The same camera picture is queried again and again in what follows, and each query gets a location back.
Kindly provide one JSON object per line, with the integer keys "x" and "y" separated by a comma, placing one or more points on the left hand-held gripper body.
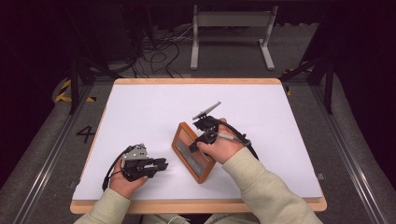
{"x": 137, "y": 161}

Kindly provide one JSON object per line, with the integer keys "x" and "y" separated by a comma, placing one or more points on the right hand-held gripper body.
{"x": 208, "y": 124}

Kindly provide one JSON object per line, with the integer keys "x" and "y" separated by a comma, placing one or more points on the orange rectangular board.
{"x": 191, "y": 155}

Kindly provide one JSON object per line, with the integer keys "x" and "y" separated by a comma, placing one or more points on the person's right hand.
{"x": 222, "y": 149}

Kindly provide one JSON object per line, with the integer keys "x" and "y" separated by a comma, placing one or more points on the person's left hand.
{"x": 124, "y": 185}

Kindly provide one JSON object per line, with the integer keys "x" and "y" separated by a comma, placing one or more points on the person's left leg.
{"x": 169, "y": 219}

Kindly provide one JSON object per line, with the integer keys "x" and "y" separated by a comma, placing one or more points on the person's leg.
{"x": 169, "y": 219}
{"x": 230, "y": 219}

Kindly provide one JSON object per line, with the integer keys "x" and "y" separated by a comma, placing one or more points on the person's right leg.
{"x": 230, "y": 219}

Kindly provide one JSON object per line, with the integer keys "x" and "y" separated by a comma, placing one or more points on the black metal stand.
{"x": 328, "y": 84}
{"x": 74, "y": 77}

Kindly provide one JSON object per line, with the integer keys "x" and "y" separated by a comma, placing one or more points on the white metal stand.
{"x": 232, "y": 19}

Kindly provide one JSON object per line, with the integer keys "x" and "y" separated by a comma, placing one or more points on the aluminium floor rail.
{"x": 53, "y": 155}
{"x": 348, "y": 149}

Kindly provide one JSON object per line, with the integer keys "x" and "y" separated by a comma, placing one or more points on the grey metal table bracket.
{"x": 321, "y": 176}

